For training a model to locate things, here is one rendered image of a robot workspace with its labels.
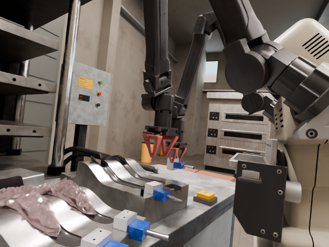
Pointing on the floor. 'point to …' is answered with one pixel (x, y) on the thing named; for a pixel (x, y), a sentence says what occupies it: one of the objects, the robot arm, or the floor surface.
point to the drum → (146, 153)
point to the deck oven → (232, 131)
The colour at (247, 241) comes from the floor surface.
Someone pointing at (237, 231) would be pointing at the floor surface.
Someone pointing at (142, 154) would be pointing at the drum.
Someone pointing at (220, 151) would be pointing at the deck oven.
